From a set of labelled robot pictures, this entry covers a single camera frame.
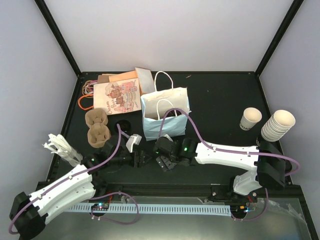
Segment light blue paper bag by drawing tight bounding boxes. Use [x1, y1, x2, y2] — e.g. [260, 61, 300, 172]
[140, 71, 190, 141]

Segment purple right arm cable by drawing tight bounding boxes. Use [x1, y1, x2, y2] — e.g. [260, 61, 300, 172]
[158, 107, 301, 223]

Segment illustrated greeting card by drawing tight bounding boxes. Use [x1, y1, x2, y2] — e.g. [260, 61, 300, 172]
[93, 78, 142, 115]

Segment brown pulp cup carrier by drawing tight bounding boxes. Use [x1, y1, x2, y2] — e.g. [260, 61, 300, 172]
[85, 108, 111, 149]

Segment stack of white paper cups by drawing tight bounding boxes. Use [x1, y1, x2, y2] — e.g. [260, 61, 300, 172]
[256, 109, 296, 146]

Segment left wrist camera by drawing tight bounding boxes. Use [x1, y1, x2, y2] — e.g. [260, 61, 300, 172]
[126, 134, 142, 153]

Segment black lid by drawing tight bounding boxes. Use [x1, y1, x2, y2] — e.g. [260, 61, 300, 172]
[166, 110, 182, 118]

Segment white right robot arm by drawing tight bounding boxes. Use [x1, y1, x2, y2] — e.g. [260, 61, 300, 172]
[153, 136, 286, 202]

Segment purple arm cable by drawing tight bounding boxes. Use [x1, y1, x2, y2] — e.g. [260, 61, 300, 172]
[158, 107, 301, 223]
[8, 123, 140, 236]

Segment light blue cable duct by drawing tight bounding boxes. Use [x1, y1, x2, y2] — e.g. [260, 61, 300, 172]
[66, 202, 231, 217]

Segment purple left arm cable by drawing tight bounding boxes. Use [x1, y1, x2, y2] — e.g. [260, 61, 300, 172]
[8, 123, 140, 236]

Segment brown cardboard sleeve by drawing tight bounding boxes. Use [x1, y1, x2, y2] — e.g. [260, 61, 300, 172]
[97, 73, 113, 84]

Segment white plastic cutlery pile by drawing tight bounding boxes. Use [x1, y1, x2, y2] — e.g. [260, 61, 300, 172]
[43, 133, 83, 167]

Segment rubber bands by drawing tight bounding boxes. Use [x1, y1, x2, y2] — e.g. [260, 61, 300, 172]
[77, 80, 98, 111]

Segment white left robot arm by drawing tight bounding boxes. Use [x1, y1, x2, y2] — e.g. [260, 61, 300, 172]
[8, 134, 149, 240]

